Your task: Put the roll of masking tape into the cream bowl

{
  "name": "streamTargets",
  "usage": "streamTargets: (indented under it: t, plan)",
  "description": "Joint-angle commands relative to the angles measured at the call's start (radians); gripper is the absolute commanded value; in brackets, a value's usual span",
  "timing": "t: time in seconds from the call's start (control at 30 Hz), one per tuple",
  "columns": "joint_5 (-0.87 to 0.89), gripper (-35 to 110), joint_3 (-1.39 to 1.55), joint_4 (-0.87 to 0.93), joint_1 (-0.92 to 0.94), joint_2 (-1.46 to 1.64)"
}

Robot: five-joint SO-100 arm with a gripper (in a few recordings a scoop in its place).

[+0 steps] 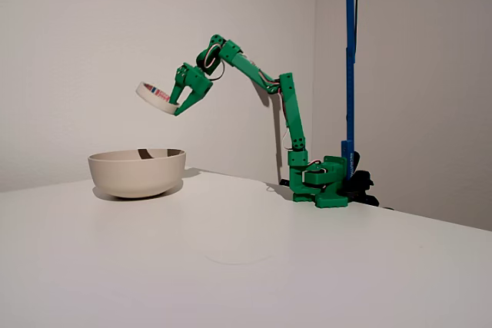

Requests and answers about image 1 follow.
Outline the white round bowl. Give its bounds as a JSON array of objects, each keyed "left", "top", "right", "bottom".
[{"left": 87, "top": 147, "right": 188, "bottom": 199}]

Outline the blue camera pole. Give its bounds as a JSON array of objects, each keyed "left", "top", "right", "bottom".
[{"left": 341, "top": 0, "right": 361, "bottom": 184}]

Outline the black table clamp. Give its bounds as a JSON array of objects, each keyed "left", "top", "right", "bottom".
[{"left": 344, "top": 150, "right": 381, "bottom": 207}]

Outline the white masking tape roll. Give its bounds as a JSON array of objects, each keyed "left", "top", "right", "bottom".
[{"left": 134, "top": 81, "right": 180, "bottom": 116}]

